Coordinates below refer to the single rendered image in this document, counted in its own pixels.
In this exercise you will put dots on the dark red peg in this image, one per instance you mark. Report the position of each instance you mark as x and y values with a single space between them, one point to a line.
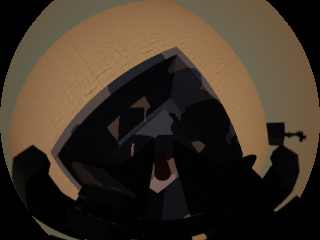
162 171

